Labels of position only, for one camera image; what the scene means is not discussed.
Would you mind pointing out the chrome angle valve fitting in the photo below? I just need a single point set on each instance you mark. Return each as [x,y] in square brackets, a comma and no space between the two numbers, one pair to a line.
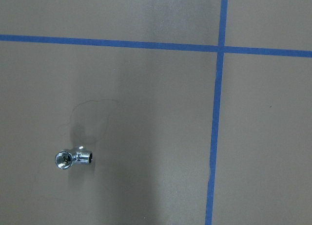
[78,155]

